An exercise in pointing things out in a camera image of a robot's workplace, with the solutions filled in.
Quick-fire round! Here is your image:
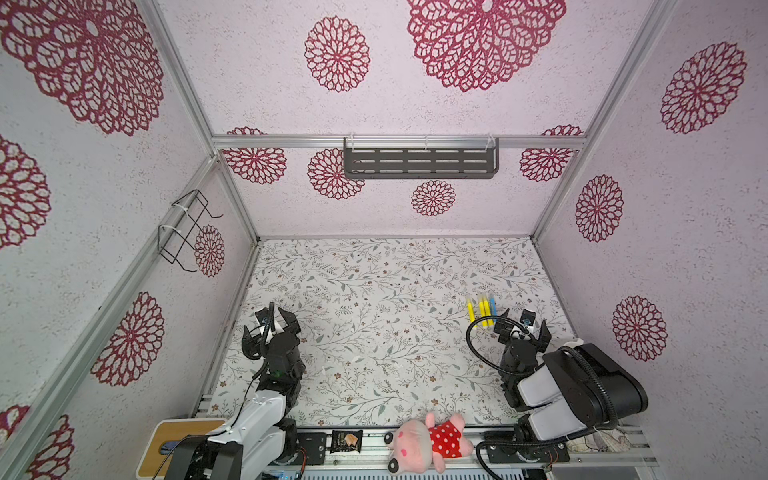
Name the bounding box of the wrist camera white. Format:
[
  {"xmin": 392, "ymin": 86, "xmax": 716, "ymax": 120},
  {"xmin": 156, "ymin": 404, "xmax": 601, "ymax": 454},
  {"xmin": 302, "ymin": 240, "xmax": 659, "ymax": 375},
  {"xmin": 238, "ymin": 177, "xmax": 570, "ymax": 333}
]
[
  {"xmin": 518, "ymin": 309, "xmax": 536, "ymax": 336},
  {"xmin": 255, "ymin": 304, "xmax": 275, "ymax": 339}
]

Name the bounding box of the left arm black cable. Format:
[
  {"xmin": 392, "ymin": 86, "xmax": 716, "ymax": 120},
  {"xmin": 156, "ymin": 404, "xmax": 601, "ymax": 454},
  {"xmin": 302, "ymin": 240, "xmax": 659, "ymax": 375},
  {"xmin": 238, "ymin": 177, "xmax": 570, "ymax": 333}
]
[{"xmin": 149, "ymin": 302, "xmax": 277, "ymax": 480}]

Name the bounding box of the yellow highlighter pen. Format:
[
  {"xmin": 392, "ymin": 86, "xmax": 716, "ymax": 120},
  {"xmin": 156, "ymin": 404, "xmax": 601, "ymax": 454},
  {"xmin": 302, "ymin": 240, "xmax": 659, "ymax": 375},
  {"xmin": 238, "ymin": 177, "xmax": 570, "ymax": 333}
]
[
  {"xmin": 481, "ymin": 297, "xmax": 493, "ymax": 328},
  {"xmin": 467, "ymin": 300, "xmax": 476, "ymax": 323},
  {"xmin": 478, "ymin": 298, "xmax": 489, "ymax": 328}
]

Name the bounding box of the black wire wall rack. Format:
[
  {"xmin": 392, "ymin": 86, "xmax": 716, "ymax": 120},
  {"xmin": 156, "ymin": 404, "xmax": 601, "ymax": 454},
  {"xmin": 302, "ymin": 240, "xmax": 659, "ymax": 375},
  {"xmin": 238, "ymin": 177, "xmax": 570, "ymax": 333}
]
[{"xmin": 155, "ymin": 189, "xmax": 223, "ymax": 273}]

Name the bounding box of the small dark snack packet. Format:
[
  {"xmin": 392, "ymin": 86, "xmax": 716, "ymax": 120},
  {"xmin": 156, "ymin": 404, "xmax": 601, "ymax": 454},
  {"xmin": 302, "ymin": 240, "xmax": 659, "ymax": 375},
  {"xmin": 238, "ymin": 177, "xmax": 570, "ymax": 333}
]
[{"xmin": 329, "ymin": 429, "xmax": 363, "ymax": 454}]

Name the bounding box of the dark grey wall shelf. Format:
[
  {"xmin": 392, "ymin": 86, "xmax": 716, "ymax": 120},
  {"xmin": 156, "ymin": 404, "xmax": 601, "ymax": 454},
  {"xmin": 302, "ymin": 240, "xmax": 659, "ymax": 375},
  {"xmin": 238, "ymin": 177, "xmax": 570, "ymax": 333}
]
[{"xmin": 342, "ymin": 138, "xmax": 499, "ymax": 180}]

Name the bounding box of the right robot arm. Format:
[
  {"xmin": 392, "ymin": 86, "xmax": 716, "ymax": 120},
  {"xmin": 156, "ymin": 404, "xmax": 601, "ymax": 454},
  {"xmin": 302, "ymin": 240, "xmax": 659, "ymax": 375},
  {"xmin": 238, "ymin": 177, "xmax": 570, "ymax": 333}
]
[{"xmin": 493, "ymin": 310, "xmax": 649, "ymax": 445}]

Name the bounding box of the pink pig plush toy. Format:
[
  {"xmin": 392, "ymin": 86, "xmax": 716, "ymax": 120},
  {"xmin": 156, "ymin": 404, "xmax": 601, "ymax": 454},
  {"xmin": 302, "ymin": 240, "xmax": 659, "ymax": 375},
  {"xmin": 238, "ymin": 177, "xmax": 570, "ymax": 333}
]
[{"xmin": 384, "ymin": 413, "xmax": 474, "ymax": 475}]

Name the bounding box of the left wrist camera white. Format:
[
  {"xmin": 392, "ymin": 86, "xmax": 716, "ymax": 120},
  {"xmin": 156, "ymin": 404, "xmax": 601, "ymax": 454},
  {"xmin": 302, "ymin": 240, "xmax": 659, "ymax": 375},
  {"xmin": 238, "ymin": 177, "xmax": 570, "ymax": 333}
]
[{"xmin": 255, "ymin": 304, "xmax": 275, "ymax": 339}]

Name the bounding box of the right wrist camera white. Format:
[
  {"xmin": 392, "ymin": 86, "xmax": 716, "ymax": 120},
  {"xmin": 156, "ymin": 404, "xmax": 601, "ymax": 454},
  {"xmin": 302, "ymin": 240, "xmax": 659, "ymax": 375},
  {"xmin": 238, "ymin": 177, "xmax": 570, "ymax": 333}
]
[{"xmin": 518, "ymin": 309, "xmax": 536, "ymax": 336}]

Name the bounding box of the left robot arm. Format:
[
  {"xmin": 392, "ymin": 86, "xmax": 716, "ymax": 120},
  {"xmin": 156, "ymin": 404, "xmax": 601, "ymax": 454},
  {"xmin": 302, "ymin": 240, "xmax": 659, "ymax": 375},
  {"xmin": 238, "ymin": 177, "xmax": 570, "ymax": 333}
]
[{"xmin": 156, "ymin": 303, "xmax": 305, "ymax": 479}]

